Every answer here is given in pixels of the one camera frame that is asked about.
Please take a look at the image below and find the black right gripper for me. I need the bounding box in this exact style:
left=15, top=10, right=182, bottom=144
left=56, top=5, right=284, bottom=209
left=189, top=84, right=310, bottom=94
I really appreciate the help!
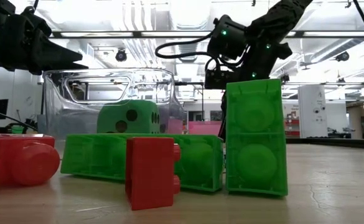
left=218, top=42, right=294, bottom=141

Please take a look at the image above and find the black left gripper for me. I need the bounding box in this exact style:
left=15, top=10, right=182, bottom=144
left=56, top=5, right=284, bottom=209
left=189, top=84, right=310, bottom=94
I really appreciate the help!
left=1, top=14, right=89, bottom=75

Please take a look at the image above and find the short green building block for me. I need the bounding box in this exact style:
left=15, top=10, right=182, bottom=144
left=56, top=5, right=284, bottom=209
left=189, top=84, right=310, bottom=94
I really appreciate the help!
left=225, top=78, right=289, bottom=197

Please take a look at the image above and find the clear plastic bin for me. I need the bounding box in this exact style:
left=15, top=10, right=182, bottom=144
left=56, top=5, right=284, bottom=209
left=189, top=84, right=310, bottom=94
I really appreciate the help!
left=43, top=68, right=185, bottom=139

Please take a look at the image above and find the green foam die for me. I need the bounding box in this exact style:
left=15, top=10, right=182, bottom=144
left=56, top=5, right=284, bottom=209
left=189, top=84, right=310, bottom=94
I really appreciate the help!
left=96, top=99, right=161, bottom=134

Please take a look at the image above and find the small red building block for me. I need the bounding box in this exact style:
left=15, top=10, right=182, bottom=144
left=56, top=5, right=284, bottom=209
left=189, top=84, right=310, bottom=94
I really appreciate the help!
left=124, top=136, right=182, bottom=212

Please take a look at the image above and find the long green building block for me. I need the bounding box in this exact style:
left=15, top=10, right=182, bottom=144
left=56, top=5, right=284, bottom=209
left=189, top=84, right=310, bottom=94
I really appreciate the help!
left=60, top=133, right=225, bottom=193

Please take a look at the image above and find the large red building block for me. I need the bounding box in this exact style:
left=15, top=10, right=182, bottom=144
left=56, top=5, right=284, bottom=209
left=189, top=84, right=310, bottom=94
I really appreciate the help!
left=0, top=133, right=61, bottom=192

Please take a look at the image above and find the pink plastic bin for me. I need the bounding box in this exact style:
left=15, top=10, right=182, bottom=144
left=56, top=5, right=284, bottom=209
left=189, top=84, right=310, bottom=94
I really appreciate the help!
left=168, top=118, right=223, bottom=136

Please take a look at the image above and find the white pillar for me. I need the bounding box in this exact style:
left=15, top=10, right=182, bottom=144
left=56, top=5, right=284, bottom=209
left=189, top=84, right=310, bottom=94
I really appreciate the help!
left=297, top=85, right=329, bottom=139

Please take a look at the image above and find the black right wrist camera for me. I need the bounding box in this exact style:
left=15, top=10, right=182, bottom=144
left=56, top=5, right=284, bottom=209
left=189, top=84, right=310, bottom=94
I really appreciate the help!
left=204, top=68, right=233, bottom=90

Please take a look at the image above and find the black background rig frame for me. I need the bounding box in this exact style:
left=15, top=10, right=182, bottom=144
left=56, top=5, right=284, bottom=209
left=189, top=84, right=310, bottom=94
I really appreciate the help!
left=175, top=81, right=205, bottom=122

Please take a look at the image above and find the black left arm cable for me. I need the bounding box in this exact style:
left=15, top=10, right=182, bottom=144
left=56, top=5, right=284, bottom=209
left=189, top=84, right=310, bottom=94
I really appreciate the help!
left=0, top=104, right=39, bottom=132

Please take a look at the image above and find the black aluminium table frame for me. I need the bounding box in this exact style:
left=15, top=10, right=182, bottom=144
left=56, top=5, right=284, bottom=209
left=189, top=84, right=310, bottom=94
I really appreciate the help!
left=288, top=137, right=364, bottom=150

